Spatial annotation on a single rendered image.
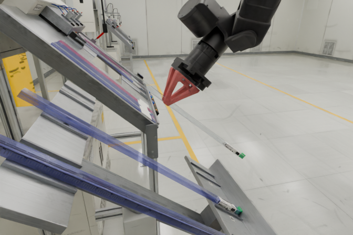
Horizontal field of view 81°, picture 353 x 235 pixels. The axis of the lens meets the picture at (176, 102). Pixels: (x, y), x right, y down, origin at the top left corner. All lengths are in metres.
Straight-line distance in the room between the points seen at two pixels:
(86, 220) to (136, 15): 6.76
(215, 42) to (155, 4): 7.11
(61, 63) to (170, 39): 6.87
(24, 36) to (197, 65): 0.62
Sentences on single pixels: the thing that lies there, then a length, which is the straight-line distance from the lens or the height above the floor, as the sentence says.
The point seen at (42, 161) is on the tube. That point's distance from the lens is 0.25.
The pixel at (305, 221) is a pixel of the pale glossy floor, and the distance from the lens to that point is 1.69.
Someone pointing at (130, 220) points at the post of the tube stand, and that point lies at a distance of 0.44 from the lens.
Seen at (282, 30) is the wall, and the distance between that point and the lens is 9.55.
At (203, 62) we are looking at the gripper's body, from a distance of 0.44.
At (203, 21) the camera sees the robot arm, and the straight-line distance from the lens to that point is 0.43.
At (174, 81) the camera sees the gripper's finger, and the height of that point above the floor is 1.04.
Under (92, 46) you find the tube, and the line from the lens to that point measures 0.42.
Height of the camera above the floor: 1.15
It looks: 21 degrees down
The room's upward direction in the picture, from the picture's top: straight up
